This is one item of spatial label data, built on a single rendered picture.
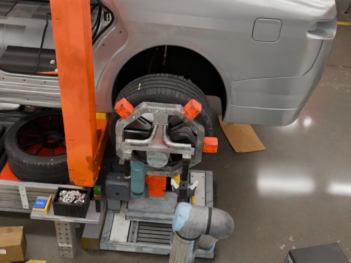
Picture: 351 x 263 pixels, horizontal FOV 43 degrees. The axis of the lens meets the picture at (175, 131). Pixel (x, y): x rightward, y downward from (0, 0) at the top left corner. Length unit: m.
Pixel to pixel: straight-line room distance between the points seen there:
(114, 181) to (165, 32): 1.09
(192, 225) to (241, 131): 2.58
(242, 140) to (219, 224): 2.44
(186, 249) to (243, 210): 1.69
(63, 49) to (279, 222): 2.13
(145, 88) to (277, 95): 0.92
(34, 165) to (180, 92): 1.17
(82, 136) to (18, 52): 1.42
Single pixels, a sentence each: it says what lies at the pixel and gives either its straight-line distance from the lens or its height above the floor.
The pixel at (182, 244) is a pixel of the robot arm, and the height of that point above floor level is 1.08.
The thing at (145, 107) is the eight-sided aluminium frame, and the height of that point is 1.12.
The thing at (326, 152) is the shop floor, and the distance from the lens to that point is 4.39.
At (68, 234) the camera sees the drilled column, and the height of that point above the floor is 0.25.
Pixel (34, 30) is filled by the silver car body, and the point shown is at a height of 0.93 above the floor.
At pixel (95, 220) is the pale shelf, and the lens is 2.85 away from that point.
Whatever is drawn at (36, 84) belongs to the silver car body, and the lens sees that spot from 3.22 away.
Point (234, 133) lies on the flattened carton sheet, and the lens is 4.30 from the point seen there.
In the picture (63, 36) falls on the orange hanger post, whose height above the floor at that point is 1.58.
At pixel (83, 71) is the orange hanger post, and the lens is 2.42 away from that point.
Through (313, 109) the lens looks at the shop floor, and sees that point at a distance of 4.92.
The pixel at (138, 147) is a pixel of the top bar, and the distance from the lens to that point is 2.53.
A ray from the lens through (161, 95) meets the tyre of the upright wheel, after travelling 2.63.
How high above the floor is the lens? 2.61
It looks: 38 degrees down
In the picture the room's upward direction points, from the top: 5 degrees clockwise
